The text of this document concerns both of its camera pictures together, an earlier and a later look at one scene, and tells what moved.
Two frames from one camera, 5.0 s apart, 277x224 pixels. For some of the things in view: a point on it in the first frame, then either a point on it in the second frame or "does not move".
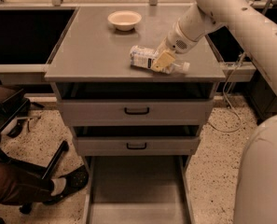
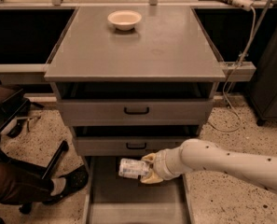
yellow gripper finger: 163,61 -> 151,178
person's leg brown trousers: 12,185 does not move
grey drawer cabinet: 136,130 does not move
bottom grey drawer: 138,189 does not move
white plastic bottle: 144,56 -> 131,168
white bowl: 124,20 does not move
